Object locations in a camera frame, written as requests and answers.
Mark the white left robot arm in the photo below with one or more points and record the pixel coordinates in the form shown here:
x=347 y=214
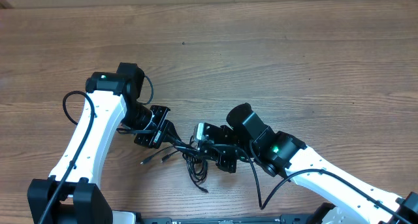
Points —
x=71 y=193

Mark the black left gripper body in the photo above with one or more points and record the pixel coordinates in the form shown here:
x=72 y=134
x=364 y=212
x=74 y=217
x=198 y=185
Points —
x=153 y=138

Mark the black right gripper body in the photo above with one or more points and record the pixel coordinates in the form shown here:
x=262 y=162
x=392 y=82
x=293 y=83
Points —
x=235 y=149

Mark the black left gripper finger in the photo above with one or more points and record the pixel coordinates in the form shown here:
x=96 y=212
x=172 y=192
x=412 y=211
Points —
x=174 y=142
x=169 y=132

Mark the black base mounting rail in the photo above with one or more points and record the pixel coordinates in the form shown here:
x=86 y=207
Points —
x=225 y=220

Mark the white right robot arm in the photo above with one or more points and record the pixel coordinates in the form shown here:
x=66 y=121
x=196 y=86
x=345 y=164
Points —
x=246 y=138

